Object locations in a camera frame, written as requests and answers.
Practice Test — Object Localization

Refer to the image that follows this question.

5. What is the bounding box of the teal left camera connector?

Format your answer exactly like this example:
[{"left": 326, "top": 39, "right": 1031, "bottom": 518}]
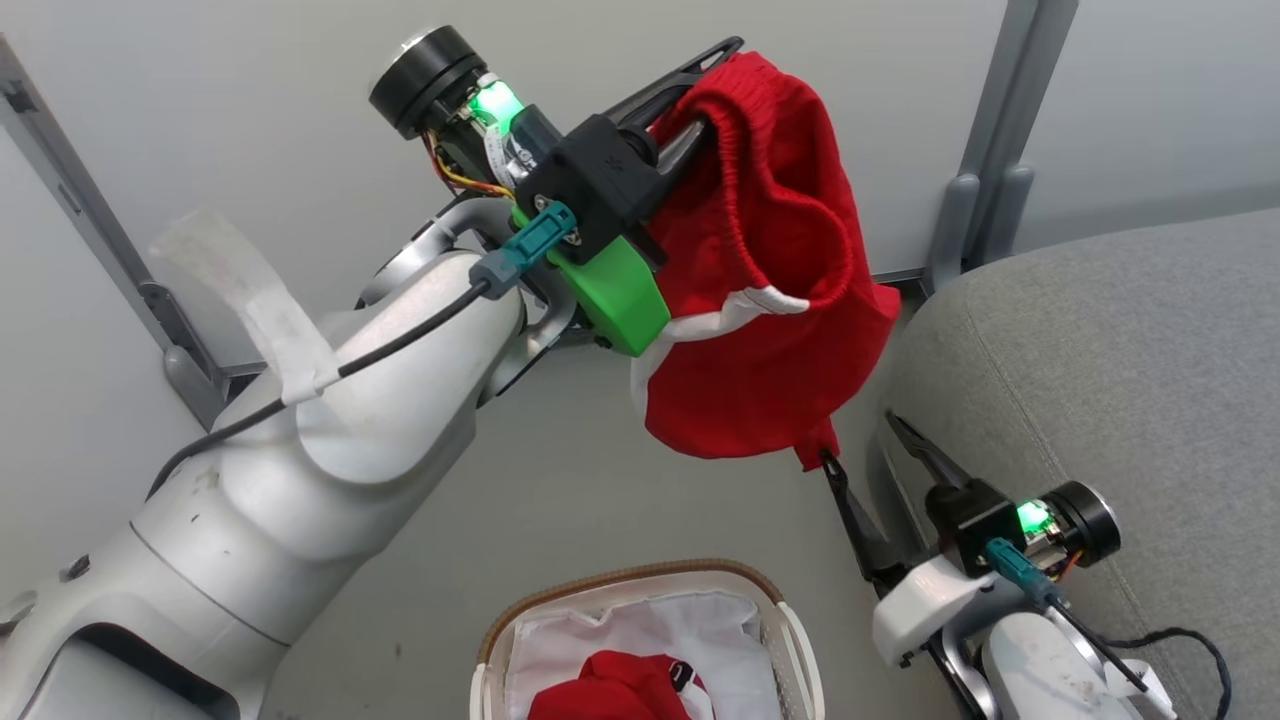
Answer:
[{"left": 468, "top": 201, "right": 580, "bottom": 300}]

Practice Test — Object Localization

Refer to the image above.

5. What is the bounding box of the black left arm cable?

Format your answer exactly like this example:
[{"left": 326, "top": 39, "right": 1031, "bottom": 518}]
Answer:
[{"left": 145, "top": 280, "right": 493, "bottom": 501}]

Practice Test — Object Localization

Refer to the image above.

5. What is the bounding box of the teal camera connector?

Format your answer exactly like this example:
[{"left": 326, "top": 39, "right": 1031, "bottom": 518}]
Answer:
[
  {"left": 984, "top": 537, "right": 1063, "bottom": 608},
  {"left": 468, "top": 201, "right": 580, "bottom": 300}
]

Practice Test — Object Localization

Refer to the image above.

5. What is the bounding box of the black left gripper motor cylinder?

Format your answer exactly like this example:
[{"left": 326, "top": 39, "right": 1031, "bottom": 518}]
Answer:
[{"left": 368, "top": 25, "right": 491, "bottom": 141}]

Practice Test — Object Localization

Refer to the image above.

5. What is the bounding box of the teal right camera connector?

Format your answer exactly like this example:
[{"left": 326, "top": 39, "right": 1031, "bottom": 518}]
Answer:
[{"left": 984, "top": 537, "right": 1063, "bottom": 608}]

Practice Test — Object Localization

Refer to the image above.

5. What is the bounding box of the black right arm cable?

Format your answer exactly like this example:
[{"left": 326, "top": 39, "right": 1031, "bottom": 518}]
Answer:
[{"left": 1048, "top": 595, "right": 1233, "bottom": 720}]

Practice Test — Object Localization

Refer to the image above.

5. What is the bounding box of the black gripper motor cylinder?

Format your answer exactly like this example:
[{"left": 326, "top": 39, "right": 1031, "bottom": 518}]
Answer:
[
  {"left": 368, "top": 25, "right": 491, "bottom": 141},
  {"left": 1045, "top": 480, "right": 1122, "bottom": 569}
]

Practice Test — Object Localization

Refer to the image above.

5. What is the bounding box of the grey fabric sofa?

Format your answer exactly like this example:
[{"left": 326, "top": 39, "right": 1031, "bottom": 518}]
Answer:
[{"left": 878, "top": 207, "right": 1280, "bottom": 720}]

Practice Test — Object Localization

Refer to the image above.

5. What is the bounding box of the white cloth in basket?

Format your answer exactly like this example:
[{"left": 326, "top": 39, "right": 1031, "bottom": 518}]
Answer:
[{"left": 505, "top": 590, "right": 787, "bottom": 720}]

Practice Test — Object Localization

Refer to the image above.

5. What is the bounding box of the red jersey with dark lettering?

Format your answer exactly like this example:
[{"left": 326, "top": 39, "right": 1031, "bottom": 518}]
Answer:
[{"left": 526, "top": 650, "right": 714, "bottom": 720}]

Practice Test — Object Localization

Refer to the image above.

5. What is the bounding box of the grey upright partition post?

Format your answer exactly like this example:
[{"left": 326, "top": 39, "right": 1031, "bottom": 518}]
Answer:
[{"left": 958, "top": 0, "right": 1081, "bottom": 263}]

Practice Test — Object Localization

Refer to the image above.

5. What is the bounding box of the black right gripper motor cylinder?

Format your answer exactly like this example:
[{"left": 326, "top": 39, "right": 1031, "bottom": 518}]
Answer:
[{"left": 1045, "top": 480, "right": 1122, "bottom": 569}]

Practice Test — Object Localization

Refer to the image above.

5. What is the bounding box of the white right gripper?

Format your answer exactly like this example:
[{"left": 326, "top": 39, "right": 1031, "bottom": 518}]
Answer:
[{"left": 819, "top": 412, "right": 1003, "bottom": 668}]

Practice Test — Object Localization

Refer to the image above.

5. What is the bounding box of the white laundry basket brown rim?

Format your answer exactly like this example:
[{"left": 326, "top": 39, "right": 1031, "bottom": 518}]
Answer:
[{"left": 469, "top": 558, "right": 827, "bottom": 720}]

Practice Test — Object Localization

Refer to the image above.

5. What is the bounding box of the grey partition foot bracket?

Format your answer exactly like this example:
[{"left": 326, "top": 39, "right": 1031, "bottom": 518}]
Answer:
[
  {"left": 985, "top": 163, "right": 1037, "bottom": 267},
  {"left": 924, "top": 173, "right": 983, "bottom": 297}
]

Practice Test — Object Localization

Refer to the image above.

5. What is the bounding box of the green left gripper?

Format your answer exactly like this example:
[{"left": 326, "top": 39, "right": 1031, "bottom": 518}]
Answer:
[{"left": 512, "top": 37, "right": 746, "bottom": 358}]

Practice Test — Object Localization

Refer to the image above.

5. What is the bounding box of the translucent tape strip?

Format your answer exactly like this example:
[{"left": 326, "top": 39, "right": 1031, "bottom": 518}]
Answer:
[{"left": 148, "top": 207, "right": 342, "bottom": 407}]

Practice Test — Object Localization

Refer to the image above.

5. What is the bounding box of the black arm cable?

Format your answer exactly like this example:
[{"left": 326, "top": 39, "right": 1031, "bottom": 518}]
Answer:
[
  {"left": 1048, "top": 595, "right": 1233, "bottom": 720},
  {"left": 145, "top": 280, "right": 493, "bottom": 501}
]

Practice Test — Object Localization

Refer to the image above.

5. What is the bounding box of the grey slanted partition post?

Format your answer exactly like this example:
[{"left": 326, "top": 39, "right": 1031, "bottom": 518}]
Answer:
[{"left": 0, "top": 33, "right": 251, "bottom": 401}]

